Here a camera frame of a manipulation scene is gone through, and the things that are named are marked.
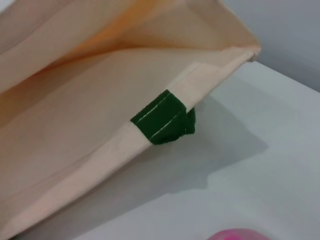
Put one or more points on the pink peach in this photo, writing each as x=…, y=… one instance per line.
x=237, y=235

